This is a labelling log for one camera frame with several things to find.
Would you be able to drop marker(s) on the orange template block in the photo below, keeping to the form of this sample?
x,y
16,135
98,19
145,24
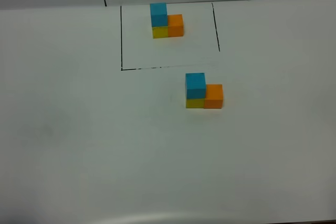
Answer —
x,y
175,25

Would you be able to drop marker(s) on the yellow template block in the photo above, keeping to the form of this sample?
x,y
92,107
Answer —
x,y
160,32

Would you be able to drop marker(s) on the blue template block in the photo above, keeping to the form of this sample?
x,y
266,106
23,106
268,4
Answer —
x,y
158,12

